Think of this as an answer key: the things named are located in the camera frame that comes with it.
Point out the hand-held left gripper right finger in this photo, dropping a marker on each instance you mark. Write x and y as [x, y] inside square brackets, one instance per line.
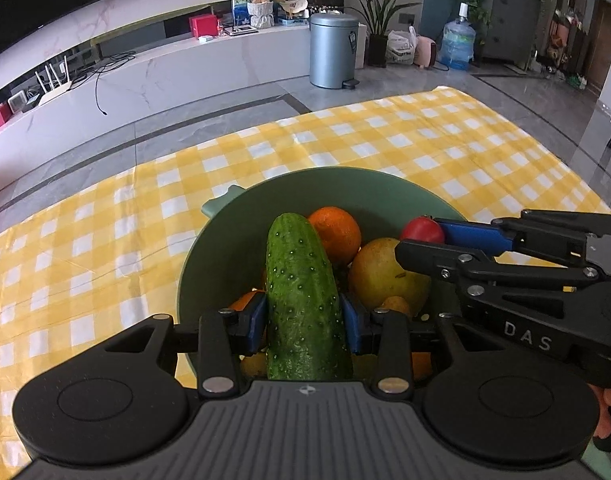
[353, 325]

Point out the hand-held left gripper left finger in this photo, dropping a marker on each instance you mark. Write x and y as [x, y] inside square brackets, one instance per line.
[253, 322]

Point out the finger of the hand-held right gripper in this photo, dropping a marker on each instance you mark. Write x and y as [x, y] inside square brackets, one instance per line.
[435, 260]
[470, 235]

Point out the orange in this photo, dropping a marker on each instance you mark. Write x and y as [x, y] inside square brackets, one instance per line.
[243, 302]
[335, 235]
[421, 366]

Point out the red tomato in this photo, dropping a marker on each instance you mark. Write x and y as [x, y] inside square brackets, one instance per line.
[421, 230]

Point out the green cucumber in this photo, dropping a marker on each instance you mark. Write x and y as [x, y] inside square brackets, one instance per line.
[300, 300]

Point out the green colander bowl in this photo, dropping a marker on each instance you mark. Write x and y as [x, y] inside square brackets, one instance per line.
[220, 260]

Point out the person's right hand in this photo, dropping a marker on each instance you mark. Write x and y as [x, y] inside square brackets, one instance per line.
[604, 410]

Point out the yellow checked tablecloth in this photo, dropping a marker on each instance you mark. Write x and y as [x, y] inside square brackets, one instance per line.
[110, 260]

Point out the pink small heater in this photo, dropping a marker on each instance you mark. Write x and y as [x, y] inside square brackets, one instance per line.
[424, 52]

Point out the blue water jug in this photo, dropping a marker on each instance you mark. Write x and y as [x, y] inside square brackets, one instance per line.
[456, 42]

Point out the white plastic bag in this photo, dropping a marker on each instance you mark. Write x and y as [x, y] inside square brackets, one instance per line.
[400, 47]

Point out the grey-blue cabinet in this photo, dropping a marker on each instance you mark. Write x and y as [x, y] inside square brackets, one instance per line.
[510, 20]

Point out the white box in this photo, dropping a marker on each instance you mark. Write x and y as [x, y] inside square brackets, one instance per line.
[361, 45]

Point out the silver pedal trash can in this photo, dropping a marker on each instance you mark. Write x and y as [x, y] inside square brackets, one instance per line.
[333, 50]

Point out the brown door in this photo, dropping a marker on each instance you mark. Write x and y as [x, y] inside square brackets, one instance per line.
[605, 45]

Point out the potted long-leaf plant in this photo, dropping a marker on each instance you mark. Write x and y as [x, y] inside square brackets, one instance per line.
[378, 20]

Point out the white marble media console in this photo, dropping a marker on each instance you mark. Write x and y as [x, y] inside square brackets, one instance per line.
[185, 75]

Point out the red box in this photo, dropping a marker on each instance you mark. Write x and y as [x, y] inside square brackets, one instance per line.
[203, 26]

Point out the white router with antennas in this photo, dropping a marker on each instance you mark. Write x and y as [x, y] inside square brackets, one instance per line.
[55, 87]

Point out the white desk clock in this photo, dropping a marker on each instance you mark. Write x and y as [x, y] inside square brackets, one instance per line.
[19, 101]

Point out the painted picture board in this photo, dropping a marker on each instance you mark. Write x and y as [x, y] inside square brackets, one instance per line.
[239, 0]

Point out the dark wall socket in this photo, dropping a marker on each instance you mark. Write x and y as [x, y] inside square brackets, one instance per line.
[405, 19]

